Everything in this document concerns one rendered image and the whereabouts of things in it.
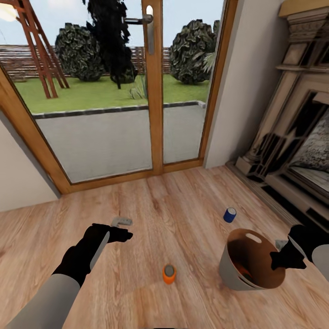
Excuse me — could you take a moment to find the trash can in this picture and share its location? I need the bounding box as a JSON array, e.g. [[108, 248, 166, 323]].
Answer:
[[218, 228, 287, 292]]

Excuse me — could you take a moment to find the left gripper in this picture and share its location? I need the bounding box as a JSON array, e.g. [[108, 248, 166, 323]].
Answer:
[[109, 226, 133, 243]]

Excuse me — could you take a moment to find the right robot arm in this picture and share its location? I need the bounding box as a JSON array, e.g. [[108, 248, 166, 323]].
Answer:
[[270, 224, 329, 282]]

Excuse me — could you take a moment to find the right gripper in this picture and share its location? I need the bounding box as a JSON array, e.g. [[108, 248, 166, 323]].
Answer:
[[270, 246, 307, 270]]

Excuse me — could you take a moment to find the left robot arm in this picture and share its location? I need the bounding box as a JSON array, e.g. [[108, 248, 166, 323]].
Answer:
[[3, 216, 133, 329]]

